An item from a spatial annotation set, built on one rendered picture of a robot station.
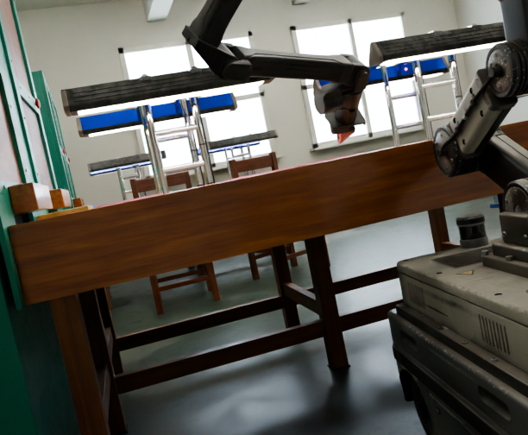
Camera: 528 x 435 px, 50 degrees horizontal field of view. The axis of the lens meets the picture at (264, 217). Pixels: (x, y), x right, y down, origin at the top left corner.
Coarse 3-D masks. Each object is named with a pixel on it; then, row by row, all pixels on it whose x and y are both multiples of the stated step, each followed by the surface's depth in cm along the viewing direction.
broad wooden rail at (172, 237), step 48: (432, 144) 154; (192, 192) 138; (240, 192) 141; (288, 192) 144; (336, 192) 147; (384, 192) 150; (432, 192) 154; (480, 192) 157; (48, 240) 130; (96, 240) 133; (144, 240) 136; (192, 240) 138; (240, 240) 141; (288, 240) 144; (48, 288) 131; (96, 288) 133
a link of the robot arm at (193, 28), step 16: (208, 0) 117; (224, 0) 115; (240, 0) 117; (208, 16) 116; (224, 16) 118; (192, 32) 119; (208, 32) 118; (224, 32) 120; (208, 48) 119; (224, 48) 125; (208, 64) 121
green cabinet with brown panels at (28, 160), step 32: (0, 0) 213; (0, 32) 191; (0, 64) 171; (0, 96) 166; (32, 96) 245; (0, 128) 155; (32, 128) 223; (0, 160) 145; (32, 160) 194; (0, 192) 130
